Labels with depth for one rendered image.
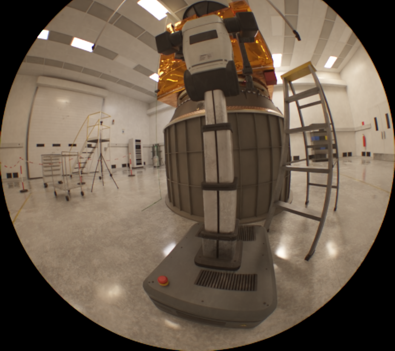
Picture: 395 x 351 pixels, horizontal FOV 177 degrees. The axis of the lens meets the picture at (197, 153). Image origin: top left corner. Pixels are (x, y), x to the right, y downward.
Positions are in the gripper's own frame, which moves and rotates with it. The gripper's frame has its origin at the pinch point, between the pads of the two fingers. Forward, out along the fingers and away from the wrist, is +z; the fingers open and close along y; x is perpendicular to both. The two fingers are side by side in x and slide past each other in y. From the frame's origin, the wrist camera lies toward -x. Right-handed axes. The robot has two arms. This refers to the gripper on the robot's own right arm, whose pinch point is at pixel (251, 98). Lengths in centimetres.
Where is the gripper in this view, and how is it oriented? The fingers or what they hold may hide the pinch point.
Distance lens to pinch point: 118.2
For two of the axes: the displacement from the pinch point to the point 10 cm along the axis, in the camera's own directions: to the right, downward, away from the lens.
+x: -2.6, 5.1, -8.2
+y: -9.4, 0.5, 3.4
